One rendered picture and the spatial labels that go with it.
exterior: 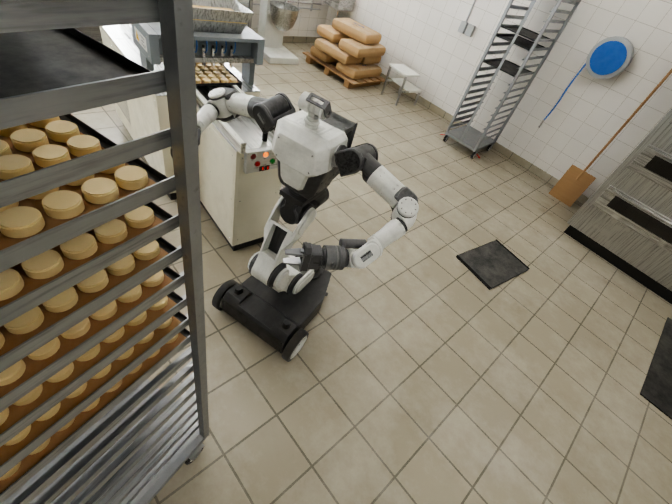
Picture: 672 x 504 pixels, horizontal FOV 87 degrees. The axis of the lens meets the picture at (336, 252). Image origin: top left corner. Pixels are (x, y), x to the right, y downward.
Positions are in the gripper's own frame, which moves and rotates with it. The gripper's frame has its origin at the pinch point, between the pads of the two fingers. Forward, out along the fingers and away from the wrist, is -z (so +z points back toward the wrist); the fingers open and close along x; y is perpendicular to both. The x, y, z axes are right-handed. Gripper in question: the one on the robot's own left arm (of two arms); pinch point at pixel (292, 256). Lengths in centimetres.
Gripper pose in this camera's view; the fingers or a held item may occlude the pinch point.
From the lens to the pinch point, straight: 121.0
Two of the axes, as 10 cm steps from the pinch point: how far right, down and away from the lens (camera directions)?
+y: 1.7, 7.6, -6.3
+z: 9.6, 0.3, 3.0
